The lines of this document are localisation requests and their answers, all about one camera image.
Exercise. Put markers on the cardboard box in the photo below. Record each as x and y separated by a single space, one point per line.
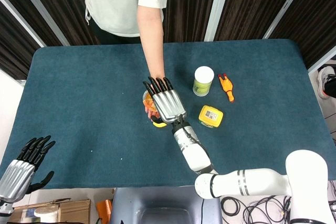
52 209

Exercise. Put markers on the orange bag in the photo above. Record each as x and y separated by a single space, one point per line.
104 209

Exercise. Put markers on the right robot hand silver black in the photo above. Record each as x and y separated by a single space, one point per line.
168 102

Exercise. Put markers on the person in white t-shirt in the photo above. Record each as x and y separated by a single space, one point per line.
118 1

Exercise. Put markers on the yellow banana toy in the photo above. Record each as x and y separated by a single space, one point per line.
159 124

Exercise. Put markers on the dark teal table cloth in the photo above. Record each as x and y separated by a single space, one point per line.
105 119

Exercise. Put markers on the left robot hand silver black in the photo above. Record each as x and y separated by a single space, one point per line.
18 172

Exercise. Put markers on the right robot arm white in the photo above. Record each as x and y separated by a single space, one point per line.
236 179

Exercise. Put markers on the person's forearm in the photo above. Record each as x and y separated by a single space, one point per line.
152 43

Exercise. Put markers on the orange rubber chicken toy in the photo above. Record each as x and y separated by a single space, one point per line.
227 86

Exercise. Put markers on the person's hand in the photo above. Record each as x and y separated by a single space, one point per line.
153 113

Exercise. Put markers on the green can with white lid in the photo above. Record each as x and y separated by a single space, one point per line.
203 80

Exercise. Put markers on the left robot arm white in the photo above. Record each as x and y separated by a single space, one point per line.
4 209

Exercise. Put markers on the white sneaker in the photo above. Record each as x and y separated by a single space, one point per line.
325 82

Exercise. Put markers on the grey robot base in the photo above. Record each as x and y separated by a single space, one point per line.
162 205

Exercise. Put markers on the yellow lidded box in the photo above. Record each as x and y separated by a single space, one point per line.
210 116

